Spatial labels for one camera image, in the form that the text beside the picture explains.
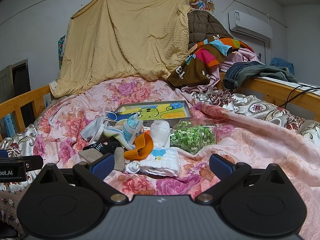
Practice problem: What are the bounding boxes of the cartoon painted tray box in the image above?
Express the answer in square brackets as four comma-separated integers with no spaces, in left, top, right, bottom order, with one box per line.
[114,100,191,127]

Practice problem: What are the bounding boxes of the jar of green beads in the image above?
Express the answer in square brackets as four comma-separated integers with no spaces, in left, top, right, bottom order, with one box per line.
[170,119,217,155]

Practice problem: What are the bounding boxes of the white towel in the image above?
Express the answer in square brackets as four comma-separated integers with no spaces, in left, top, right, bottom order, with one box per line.
[139,147,181,177]

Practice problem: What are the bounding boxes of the ornate white red bedsheet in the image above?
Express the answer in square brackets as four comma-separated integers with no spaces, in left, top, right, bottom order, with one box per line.
[191,90,319,146]

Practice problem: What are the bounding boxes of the face mask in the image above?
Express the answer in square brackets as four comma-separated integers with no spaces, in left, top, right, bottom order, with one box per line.
[80,116,105,142]

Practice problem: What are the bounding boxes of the white air conditioner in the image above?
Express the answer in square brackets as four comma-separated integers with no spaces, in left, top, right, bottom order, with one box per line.
[228,10,273,41]

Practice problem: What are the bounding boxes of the black cable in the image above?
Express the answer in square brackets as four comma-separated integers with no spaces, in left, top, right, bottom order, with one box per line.
[278,85,320,108]

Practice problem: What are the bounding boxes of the blue bag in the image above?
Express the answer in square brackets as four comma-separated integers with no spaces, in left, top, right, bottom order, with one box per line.
[270,57,295,75]

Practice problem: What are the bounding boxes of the pink floral quilt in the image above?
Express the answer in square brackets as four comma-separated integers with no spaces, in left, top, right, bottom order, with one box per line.
[33,77,319,239]

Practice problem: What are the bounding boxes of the blue white baby shoe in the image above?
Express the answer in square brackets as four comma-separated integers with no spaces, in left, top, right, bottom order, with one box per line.
[123,113,143,145]

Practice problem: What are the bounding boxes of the grey folded cloth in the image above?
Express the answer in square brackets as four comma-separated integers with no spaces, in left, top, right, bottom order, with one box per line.
[79,147,125,173]

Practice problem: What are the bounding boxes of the black sock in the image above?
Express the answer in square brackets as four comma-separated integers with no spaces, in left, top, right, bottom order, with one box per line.
[82,141,120,155]

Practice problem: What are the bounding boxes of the brown quilted jacket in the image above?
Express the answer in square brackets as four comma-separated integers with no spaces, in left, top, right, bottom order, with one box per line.
[188,10,233,49]

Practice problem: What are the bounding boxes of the orange silicone cup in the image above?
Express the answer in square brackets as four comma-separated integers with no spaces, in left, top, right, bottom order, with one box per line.
[124,133,153,160]

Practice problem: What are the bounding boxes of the white sock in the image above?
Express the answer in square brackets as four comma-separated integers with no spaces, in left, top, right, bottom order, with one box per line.
[150,120,170,148]

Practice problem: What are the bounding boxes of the wooden bed frame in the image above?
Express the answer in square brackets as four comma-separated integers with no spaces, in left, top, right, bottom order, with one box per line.
[0,72,320,140]

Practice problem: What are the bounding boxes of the lilac crumpled cloth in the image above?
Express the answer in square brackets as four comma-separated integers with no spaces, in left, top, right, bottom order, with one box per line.
[181,48,260,94]

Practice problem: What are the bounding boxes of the yellow dotted blanket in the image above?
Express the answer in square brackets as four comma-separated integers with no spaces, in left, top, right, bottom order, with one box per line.
[50,0,191,98]

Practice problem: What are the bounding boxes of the colourful striped brown garment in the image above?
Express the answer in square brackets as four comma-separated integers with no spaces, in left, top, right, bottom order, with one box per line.
[167,36,257,88]

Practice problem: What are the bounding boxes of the blue denim jeans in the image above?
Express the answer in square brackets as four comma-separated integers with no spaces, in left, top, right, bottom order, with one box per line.
[223,61,298,90]

